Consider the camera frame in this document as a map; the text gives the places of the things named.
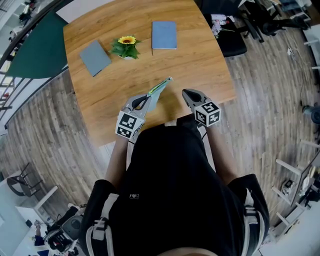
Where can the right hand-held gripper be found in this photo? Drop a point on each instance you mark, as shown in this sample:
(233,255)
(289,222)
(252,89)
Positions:
(207,113)

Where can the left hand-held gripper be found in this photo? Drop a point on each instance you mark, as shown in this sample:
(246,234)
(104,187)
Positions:
(128,123)

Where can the teal translucent plastic piece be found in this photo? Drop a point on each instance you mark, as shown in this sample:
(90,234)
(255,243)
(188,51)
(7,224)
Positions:
(156,97)

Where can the person's right forearm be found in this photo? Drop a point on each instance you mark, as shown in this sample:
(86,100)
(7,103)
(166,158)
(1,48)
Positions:
(221,157)

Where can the person's left forearm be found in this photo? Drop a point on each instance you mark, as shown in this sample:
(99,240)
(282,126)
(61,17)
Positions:
(117,162)

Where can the potted sunflower plant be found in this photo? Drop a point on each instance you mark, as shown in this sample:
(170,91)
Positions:
(125,51)

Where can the grey notebook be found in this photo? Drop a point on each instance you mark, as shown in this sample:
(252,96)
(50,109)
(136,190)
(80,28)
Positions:
(95,58)

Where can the black office chair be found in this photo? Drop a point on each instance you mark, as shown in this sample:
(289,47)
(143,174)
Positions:
(233,46)
(272,26)

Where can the blue notebook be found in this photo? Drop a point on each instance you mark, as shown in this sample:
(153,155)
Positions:
(164,35)

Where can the pink and white flower bundle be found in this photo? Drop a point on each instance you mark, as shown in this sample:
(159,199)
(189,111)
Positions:
(217,25)

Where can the person's black shirt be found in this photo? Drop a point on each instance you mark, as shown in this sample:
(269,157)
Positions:
(172,187)

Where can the white power adapter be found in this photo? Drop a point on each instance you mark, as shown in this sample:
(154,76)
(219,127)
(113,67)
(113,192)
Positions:
(289,51)

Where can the white partition panel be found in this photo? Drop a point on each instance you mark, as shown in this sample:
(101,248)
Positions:
(77,10)

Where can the green partition panel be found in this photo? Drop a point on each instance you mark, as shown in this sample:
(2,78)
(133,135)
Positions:
(37,50)

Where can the black floor device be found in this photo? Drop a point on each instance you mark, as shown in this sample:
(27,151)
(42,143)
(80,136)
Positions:
(312,112)

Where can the white desk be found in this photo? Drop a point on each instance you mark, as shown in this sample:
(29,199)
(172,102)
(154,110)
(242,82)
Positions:
(315,47)

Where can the black monitor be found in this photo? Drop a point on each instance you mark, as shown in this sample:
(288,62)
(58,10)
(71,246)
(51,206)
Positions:
(301,183)

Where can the black handrail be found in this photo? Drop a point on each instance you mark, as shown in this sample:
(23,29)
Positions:
(25,30)

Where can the black metal stool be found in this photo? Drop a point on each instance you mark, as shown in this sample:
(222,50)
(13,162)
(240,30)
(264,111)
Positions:
(15,186)

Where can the black tripod equipment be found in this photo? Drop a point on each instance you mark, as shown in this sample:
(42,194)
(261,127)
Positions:
(313,196)

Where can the white wooden frame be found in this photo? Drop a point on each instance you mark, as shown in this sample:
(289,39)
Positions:
(287,167)

